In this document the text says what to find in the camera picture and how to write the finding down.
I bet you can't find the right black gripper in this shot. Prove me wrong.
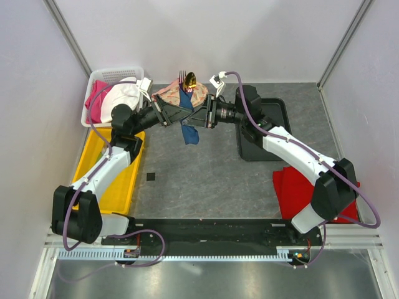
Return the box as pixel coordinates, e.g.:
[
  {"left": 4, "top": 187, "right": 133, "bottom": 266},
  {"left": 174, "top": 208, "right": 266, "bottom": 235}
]
[{"left": 182, "top": 94, "right": 247, "bottom": 129}]

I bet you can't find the purple metal fork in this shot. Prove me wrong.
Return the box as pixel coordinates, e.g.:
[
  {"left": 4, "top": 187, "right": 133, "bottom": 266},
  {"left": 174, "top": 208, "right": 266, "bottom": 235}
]
[{"left": 178, "top": 70, "right": 186, "bottom": 92}]

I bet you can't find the blue paper napkin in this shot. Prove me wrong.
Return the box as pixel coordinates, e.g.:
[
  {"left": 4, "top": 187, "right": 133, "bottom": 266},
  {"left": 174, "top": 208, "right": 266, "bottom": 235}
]
[{"left": 178, "top": 87, "right": 200, "bottom": 146}]

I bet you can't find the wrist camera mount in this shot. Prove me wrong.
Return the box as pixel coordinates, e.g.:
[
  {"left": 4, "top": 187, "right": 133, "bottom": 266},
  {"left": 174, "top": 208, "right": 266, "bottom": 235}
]
[
  {"left": 209, "top": 71, "right": 227, "bottom": 98},
  {"left": 136, "top": 77, "right": 153, "bottom": 101}
]

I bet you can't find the green handled tool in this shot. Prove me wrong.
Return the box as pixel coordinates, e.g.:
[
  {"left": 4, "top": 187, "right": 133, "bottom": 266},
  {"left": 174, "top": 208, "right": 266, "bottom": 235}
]
[{"left": 96, "top": 148, "right": 107, "bottom": 162}]

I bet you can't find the yellow plastic bin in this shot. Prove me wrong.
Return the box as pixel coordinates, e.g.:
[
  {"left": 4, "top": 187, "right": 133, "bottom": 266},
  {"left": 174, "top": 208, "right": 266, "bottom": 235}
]
[{"left": 72, "top": 131, "right": 145, "bottom": 215}]

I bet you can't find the patterned peach oven mitt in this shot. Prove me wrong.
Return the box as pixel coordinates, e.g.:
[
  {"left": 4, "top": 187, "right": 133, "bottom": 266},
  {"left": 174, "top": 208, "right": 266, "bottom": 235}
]
[{"left": 151, "top": 79, "right": 208, "bottom": 108}]

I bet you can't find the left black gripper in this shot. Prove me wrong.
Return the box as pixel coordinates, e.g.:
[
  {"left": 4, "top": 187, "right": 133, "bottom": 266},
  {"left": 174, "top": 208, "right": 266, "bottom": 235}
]
[{"left": 131, "top": 94, "right": 193, "bottom": 136}]

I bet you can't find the iridescent gold spoon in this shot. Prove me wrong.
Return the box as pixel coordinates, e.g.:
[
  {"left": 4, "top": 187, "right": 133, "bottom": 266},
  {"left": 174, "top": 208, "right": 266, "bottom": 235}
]
[{"left": 183, "top": 72, "right": 197, "bottom": 93}]

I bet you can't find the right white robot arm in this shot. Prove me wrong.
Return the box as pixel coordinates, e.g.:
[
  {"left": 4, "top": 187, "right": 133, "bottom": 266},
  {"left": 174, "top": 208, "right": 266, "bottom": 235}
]
[{"left": 183, "top": 85, "right": 358, "bottom": 245}]

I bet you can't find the pink cloth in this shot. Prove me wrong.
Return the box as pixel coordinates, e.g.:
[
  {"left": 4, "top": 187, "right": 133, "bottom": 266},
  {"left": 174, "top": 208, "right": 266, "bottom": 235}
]
[{"left": 85, "top": 80, "right": 111, "bottom": 123}]

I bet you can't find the small black square marker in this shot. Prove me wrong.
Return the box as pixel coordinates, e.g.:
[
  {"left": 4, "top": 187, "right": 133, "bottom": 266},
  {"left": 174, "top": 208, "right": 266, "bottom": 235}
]
[{"left": 146, "top": 173, "right": 156, "bottom": 181}]

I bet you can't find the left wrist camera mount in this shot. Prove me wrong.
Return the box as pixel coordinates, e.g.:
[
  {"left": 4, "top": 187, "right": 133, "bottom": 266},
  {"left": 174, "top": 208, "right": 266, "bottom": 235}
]
[{"left": 136, "top": 77, "right": 153, "bottom": 101}]

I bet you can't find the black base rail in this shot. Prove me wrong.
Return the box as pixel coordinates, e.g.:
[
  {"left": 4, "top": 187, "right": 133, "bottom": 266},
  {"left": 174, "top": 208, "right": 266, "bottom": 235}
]
[{"left": 101, "top": 217, "right": 324, "bottom": 250}]

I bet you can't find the black plastic tray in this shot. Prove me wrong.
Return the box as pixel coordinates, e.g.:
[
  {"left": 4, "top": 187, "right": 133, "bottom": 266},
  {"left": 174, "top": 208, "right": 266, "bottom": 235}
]
[{"left": 235, "top": 98, "right": 294, "bottom": 162}]

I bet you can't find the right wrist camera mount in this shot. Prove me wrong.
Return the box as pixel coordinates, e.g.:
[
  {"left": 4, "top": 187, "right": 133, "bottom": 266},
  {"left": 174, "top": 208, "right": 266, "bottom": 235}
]
[{"left": 209, "top": 71, "right": 227, "bottom": 98}]

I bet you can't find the white perforated basket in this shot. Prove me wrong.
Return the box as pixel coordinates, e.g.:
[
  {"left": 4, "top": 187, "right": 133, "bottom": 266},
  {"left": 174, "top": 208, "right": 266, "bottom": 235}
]
[{"left": 81, "top": 66, "right": 145, "bottom": 128}]

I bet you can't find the white cloth cap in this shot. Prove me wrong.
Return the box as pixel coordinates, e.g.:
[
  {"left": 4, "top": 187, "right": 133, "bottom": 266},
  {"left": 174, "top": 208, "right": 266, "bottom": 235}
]
[{"left": 100, "top": 77, "right": 140, "bottom": 123}]

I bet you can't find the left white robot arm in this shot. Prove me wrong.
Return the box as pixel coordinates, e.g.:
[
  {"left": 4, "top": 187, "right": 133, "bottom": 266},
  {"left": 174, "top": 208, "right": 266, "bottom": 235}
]
[{"left": 52, "top": 95, "right": 193, "bottom": 251}]

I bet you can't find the red folded cloth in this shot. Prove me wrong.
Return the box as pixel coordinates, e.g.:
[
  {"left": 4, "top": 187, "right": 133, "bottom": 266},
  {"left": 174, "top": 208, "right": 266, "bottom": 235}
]
[{"left": 272, "top": 166, "right": 361, "bottom": 224}]

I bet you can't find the white toothed cable duct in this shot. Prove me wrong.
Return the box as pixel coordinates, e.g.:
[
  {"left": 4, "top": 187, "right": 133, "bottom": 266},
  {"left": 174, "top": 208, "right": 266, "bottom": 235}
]
[{"left": 57, "top": 248, "right": 294, "bottom": 262}]

